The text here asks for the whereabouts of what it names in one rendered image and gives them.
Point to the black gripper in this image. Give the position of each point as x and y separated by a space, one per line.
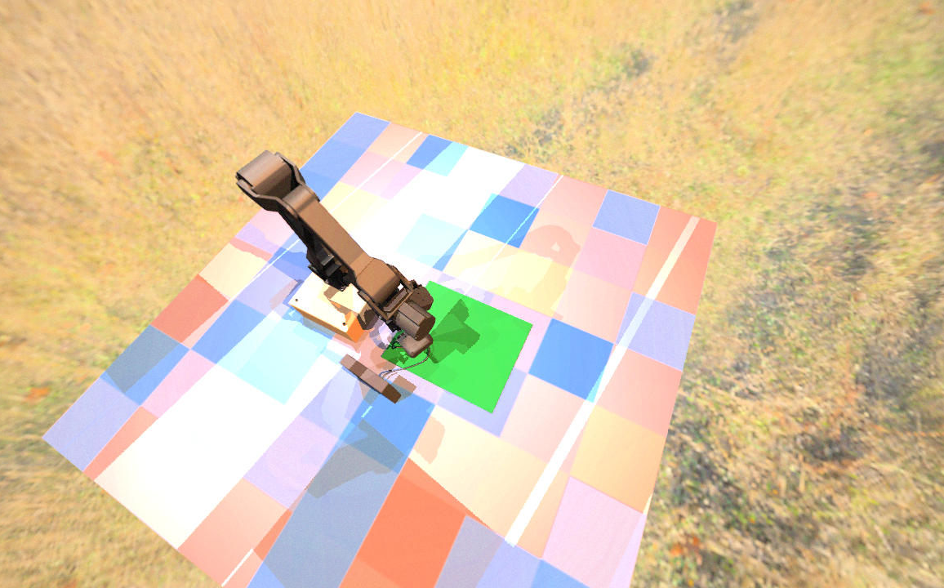
410 345

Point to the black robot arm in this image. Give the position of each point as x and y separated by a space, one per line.
276 184

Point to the black square cooling fan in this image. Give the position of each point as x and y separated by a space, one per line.
370 378

